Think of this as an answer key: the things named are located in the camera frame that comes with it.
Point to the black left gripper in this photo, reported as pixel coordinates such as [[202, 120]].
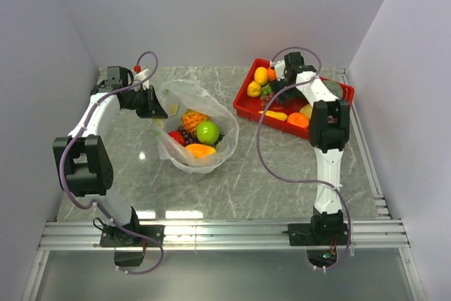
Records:
[[153, 108]]

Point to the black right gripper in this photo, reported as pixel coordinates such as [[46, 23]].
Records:
[[287, 96]]

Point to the orange fake pineapple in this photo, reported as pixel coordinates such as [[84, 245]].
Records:
[[191, 119]]

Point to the purple fake grape bunch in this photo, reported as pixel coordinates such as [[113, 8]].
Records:
[[189, 138]]

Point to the clear plastic bag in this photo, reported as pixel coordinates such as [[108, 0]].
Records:
[[176, 97]]

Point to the green fake apple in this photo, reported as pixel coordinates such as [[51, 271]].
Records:
[[208, 132]]

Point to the yellow orange fake mango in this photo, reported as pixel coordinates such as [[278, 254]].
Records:
[[200, 150]]

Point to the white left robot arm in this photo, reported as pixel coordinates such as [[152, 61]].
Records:
[[85, 171]]

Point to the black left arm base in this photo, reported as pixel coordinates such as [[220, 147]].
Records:
[[129, 250]]

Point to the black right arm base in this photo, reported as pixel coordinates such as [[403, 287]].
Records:
[[305, 234]]

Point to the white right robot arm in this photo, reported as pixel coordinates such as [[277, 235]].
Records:
[[329, 132]]

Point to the green fake grape bunch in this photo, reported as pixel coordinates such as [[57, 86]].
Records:
[[266, 91]]

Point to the orange fake orange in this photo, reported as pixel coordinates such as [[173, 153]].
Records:
[[271, 74]]

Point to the yellow fake lemon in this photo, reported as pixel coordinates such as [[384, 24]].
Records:
[[261, 76]]

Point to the bumpy yellow fake citron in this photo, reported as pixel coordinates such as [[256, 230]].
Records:
[[254, 89]]

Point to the pale yellow fake pear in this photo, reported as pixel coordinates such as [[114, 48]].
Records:
[[306, 111]]

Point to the orange fake persimmon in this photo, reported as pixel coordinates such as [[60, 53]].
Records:
[[298, 119]]

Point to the green fake cantaloupe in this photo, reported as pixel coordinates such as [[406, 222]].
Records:
[[334, 87]]

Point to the red plastic tray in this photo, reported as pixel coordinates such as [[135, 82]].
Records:
[[250, 107]]

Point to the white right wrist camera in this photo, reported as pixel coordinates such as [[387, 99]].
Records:
[[279, 68]]

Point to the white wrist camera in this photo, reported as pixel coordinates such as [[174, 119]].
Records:
[[279, 68], [140, 75]]

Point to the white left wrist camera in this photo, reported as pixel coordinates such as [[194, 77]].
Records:
[[140, 75]]

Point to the aluminium mounting rail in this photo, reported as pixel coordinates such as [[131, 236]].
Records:
[[222, 235]]

